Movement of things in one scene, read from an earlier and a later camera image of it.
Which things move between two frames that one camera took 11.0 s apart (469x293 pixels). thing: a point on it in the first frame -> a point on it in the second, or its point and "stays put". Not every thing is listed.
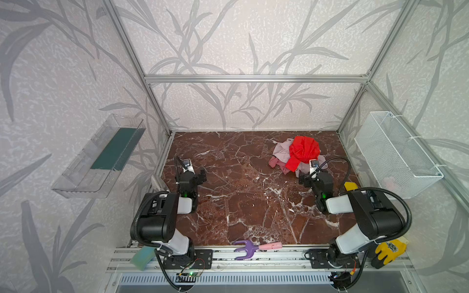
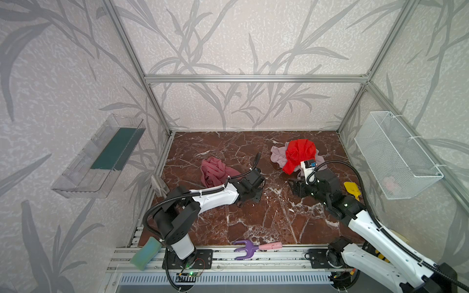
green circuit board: x=190 y=274 stays put
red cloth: x=302 y=149 stays put
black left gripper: x=194 y=176 -> x=254 y=179
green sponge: x=141 y=257 stays put
